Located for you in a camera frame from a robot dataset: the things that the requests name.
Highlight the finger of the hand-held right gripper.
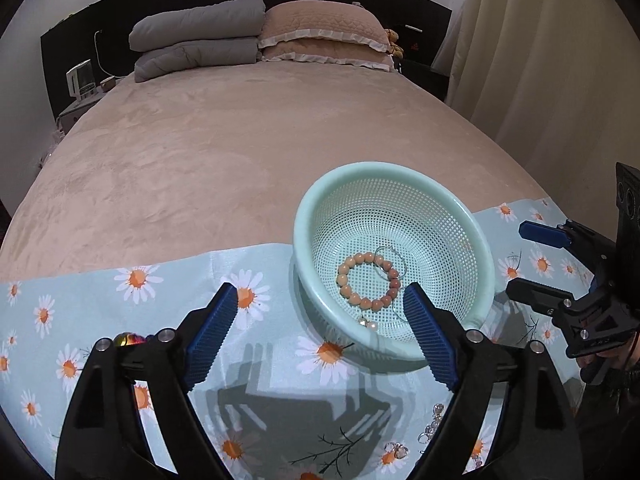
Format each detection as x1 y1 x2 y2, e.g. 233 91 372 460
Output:
505 278 617 335
518 219 621 275

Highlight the black nightstand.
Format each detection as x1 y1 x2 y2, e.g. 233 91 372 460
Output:
400 58 450 104

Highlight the white nightstand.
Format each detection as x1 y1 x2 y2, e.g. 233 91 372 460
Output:
54 91 108 136

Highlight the white charging cable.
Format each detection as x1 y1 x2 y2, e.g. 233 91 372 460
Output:
93 30 121 81

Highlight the peach bead bracelet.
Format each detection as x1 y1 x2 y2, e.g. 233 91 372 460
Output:
336 252 401 314

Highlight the mint green plastic basket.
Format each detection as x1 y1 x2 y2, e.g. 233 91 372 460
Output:
292 161 496 376

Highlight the cream curtain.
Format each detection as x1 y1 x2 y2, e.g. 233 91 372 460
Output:
431 0 640 211

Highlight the thin silver hoop bracelet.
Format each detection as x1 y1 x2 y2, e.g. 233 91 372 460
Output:
372 245 409 282

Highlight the yellow plush toy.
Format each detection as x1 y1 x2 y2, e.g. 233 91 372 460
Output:
384 28 405 61

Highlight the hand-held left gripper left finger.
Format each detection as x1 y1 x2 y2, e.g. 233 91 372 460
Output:
55 282 239 480

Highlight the grey folded pillow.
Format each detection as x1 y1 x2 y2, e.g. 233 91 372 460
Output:
129 0 267 53
134 37 261 83

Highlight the person's dark clothing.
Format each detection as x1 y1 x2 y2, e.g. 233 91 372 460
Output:
564 350 640 480

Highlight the pink frilled pillow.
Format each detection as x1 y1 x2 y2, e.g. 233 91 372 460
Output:
258 1 392 54
258 40 397 73

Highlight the beige bed blanket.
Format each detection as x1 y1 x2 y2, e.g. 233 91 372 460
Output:
0 57 551 283

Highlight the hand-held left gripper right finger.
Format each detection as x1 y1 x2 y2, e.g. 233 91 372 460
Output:
403 282 587 480

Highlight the daisy print blue cloth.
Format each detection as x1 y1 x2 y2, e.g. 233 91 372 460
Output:
0 197 601 480

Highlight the white bedside appliance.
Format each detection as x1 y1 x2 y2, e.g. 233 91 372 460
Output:
66 59 99 102

